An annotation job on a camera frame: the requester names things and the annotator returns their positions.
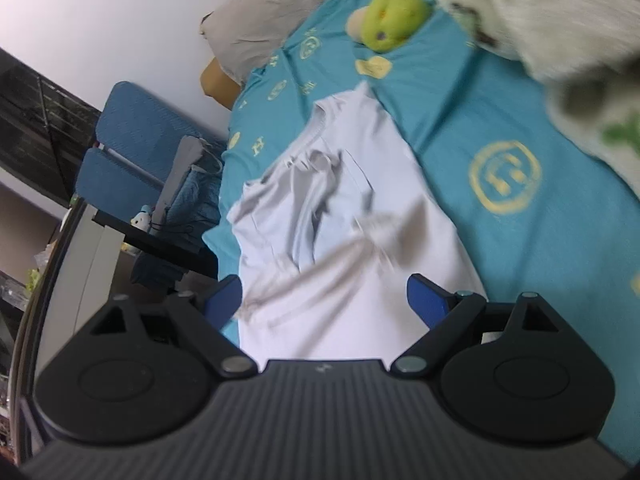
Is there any grey pillow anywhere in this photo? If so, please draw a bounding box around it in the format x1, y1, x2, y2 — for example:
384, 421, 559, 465
201, 0, 324, 84

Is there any wooden headboard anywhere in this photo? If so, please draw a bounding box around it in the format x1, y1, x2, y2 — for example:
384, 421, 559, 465
200, 58, 242, 110

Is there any green plush toy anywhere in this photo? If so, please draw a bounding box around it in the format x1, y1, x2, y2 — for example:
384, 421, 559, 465
345, 0, 434, 53

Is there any cream fleece blanket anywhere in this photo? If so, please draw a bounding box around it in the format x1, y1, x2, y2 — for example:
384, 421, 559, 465
437, 0, 639, 191

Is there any dark desk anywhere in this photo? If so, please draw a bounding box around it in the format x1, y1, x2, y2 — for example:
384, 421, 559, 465
93, 210, 218, 280

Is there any teal patterned bed sheet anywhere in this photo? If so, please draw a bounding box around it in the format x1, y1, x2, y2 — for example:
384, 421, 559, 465
219, 0, 639, 462

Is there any white t-shirt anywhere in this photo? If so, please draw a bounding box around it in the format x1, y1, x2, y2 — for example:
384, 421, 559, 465
228, 84, 483, 365

